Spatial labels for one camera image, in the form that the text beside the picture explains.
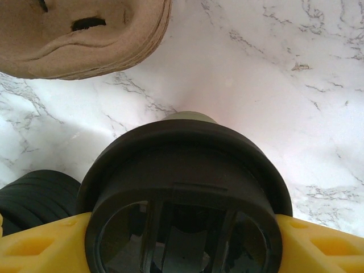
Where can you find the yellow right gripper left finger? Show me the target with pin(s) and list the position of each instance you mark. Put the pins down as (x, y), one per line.
(34, 250)

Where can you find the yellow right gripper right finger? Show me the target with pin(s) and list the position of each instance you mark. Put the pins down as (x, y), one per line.
(327, 250)

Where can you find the stack of black cup lids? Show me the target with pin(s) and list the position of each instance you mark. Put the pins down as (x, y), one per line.
(34, 196)

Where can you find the single black cup lid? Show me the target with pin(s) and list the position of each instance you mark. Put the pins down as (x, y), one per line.
(185, 159)

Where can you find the green paper coffee cup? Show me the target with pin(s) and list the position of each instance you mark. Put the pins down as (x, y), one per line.
(190, 116)

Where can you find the stack of brown pulp carriers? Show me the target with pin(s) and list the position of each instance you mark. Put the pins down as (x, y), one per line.
(85, 42)

